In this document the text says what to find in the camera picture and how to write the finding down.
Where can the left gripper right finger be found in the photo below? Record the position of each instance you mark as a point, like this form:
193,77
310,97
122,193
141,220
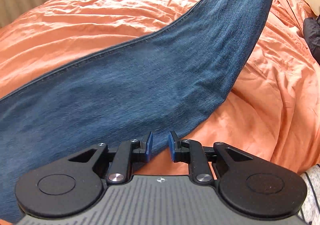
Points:
196,156

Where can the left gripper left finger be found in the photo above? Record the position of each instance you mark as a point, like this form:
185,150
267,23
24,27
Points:
127,154

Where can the grey white cloth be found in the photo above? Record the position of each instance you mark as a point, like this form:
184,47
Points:
309,211

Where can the blue denim jeans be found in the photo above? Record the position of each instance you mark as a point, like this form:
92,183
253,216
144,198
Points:
172,79

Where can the dark garment on bed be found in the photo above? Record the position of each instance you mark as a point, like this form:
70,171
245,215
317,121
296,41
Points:
311,32

